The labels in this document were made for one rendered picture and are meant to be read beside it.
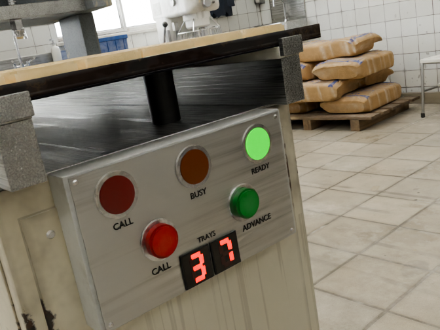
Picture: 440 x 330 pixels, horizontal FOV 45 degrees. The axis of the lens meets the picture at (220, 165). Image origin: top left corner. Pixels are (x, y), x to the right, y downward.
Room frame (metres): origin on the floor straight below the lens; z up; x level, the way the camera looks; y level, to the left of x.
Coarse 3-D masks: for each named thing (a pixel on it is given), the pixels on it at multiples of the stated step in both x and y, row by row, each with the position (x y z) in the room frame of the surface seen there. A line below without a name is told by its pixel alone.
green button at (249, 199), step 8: (240, 192) 0.48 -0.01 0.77; (248, 192) 0.49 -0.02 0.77; (256, 192) 0.49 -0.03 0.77; (240, 200) 0.48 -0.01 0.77; (248, 200) 0.49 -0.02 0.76; (256, 200) 0.49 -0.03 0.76; (240, 208) 0.48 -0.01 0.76; (248, 208) 0.48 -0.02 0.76; (256, 208) 0.49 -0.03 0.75; (240, 216) 0.48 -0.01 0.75; (248, 216) 0.48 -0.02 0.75
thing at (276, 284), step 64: (64, 128) 0.67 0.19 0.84; (128, 128) 0.57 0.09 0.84; (192, 128) 0.51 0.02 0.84; (0, 192) 0.39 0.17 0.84; (0, 256) 0.40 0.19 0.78; (64, 256) 0.41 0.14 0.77; (256, 256) 0.54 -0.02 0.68; (0, 320) 0.45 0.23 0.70; (64, 320) 0.40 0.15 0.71; (192, 320) 0.48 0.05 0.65; (256, 320) 0.53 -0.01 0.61
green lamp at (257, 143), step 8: (256, 128) 0.51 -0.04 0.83; (248, 136) 0.50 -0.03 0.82; (256, 136) 0.51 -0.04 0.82; (264, 136) 0.51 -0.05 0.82; (248, 144) 0.50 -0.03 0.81; (256, 144) 0.51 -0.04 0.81; (264, 144) 0.51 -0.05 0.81; (248, 152) 0.50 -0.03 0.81; (256, 152) 0.51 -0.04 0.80; (264, 152) 0.51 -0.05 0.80
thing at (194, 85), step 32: (224, 64) 0.62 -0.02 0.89; (256, 64) 0.57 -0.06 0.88; (288, 64) 0.55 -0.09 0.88; (64, 96) 0.99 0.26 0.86; (96, 96) 0.89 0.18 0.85; (128, 96) 0.80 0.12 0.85; (192, 96) 0.67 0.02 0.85; (224, 96) 0.62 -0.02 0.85; (256, 96) 0.58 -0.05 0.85; (288, 96) 0.54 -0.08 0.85
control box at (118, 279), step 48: (144, 144) 0.47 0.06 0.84; (192, 144) 0.47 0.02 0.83; (240, 144) 0.50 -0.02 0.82; (96, 192) 0.40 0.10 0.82; (144, 192) 0.43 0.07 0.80; (192, 192) 0.46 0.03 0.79; (288, 192) 0.53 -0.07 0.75; (96, 240) 0.40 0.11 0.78; (144, 240) 0.42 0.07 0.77; (192, 240) 0.45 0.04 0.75; (240, 240) 0.49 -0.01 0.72; (96, 288) 0.39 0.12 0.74; (144, 288) 0.42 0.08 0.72
